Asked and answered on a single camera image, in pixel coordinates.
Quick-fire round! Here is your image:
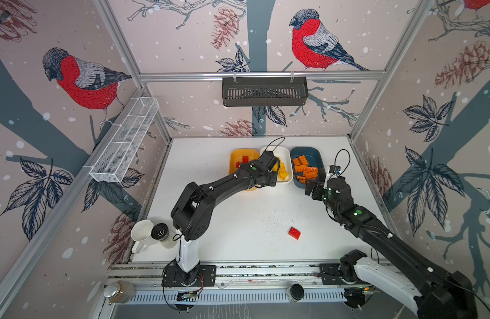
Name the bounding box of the yellow lego brick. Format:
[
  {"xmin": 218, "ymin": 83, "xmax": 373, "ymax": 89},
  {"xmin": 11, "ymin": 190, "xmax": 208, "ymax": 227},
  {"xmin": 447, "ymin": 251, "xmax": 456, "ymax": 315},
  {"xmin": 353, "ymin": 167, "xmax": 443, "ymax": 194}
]
[{"xmin": 277, "ymin": 163, "xmax": 289, "ymax": 181}]

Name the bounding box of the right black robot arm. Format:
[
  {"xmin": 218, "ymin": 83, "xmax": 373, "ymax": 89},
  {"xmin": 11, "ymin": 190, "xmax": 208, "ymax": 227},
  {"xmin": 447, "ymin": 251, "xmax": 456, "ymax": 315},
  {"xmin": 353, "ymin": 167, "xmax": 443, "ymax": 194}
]
[{"xmin": 305, "ymin": 177, "xmax": 478, "ymax": 318}]

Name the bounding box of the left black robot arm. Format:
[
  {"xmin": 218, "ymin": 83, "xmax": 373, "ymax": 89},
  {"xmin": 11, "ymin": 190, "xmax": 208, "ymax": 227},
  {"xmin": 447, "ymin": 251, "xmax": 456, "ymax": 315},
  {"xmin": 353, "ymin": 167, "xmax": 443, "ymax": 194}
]
[{"xmin": 170, "ymin": 151, "xmax": 280, "ymax": 287}]

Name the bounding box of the white plastic container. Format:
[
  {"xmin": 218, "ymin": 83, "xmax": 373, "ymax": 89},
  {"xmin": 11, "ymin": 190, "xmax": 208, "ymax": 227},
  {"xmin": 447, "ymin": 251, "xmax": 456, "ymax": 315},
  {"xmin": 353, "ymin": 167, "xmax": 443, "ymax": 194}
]
[{"xmin": 260, "ymin": 146, "xmax": 294, "ymax": 184}]

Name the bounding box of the yellow plastic container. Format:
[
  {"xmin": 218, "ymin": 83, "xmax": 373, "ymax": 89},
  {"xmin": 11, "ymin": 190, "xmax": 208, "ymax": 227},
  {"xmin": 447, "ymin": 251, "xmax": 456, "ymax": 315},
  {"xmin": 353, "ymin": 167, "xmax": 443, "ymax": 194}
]
[{"xmin": 229, "ymin": 148, "xmax": 259, "ymax": 175}]

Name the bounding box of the dark teal plastic container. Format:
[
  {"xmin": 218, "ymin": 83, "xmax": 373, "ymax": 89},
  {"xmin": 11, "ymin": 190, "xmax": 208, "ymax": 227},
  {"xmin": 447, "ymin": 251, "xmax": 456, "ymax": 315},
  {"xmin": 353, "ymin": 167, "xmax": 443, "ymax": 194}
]
[{"xmin": 290, "ymin": 146, "xmax": 325, "ymax": 189}]

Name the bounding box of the small black lidded cup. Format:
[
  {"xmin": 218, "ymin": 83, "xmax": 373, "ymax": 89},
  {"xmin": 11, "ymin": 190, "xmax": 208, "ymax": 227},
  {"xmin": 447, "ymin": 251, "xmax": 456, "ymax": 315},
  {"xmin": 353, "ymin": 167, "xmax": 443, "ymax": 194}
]
[{"xmin": 150, "ymin": 223, "xmax": 177, "ymax": 249}]

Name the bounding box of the white ceramic mug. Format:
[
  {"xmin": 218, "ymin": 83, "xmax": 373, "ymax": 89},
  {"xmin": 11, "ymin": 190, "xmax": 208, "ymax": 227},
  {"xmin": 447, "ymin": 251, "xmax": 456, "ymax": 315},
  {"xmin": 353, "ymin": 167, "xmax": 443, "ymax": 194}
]
[{"xmin": 131, "ymin": 219, "xmax": 159, "ymax": 254}]

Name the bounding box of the small glass jar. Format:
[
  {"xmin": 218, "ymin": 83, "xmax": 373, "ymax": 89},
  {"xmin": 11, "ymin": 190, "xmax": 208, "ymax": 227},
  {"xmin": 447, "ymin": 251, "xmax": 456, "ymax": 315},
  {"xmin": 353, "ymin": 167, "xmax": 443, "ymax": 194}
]
[{"xmin": 103, "ymin": 280, "xmax": 136, "ymax": 304}]

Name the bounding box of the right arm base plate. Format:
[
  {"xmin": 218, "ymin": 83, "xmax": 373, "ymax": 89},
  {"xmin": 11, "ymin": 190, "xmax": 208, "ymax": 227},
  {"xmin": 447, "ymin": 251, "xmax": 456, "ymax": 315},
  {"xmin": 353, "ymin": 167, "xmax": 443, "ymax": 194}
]
[{"xmin": 318, "ymin": 263, "xmax": 371, "ymax": 286}]

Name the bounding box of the black wire hanging basket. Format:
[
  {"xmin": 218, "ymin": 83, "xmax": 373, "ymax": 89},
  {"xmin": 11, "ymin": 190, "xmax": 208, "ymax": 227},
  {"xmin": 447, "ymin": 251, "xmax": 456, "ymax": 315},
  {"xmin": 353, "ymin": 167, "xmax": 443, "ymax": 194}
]
[{"xmin": 221, "ymin": 76, "xmax": 309, "ymax": 108}]

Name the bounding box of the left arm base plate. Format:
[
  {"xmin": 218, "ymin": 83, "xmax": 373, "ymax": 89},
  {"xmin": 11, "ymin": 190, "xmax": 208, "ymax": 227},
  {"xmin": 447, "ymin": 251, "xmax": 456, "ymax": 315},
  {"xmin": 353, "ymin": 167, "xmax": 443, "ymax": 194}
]
[{"xmin": 162, "ymin": 263, "xmax": 216, "ymax": 288}]

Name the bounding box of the white mesh wire tray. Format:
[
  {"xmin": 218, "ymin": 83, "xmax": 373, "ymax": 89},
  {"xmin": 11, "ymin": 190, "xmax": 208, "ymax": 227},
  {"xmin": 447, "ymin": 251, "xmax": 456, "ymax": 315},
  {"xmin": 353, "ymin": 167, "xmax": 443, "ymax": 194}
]
[{"xmin": 89, "ymin": 97, "xmax": 159, "ymax": 183}]

